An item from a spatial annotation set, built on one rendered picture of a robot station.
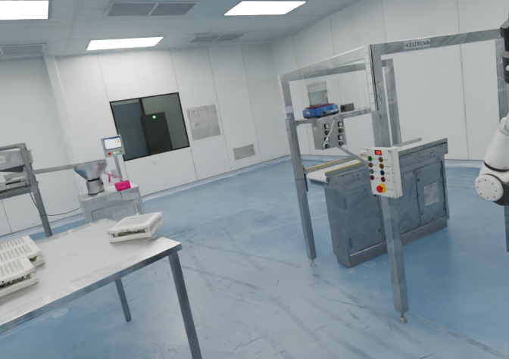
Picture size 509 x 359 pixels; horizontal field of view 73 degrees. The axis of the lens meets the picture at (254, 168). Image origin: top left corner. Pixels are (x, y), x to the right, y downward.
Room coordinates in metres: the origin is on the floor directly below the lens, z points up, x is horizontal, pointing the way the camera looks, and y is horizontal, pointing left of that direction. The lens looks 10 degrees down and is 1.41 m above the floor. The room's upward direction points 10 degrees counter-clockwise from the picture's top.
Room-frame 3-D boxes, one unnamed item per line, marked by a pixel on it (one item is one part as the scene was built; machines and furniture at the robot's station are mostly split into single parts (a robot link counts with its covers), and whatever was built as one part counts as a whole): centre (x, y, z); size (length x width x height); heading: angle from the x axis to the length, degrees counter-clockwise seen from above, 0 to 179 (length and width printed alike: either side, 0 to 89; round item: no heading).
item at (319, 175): (2.88, -1.08, 0.79); 1.35 x 0.25 x 0.05; 113
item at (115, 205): (4.06, 1.79, 0.38); 0.63 x 0.57 x 0.76; 120
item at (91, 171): (4.09, 1.85, 0.95); 0.49 x 0.36 x 0.37; 120
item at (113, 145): (4.29, 1.68, 1.07); 0.23 x 0.10 x 0.62; 120
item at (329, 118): (2.75, -0.72, 1.24); 0.62 x 0.38 x 0.04; 113
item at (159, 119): (6.98, 1.87, 1.43); 1.38 x 0.01 x 1.16; 120
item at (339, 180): (2.88, -1.08, 0.76); 1.30 x 0.29 x 0.10; 113
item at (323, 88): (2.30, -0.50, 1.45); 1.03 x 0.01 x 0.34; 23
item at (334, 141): (2.54, -0.59, 1.13); 0.22 x 0.11 x 0.20; 113
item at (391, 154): (1.79, -0.69, 0.96); 0.17 x 0.06 x 0.26; 23
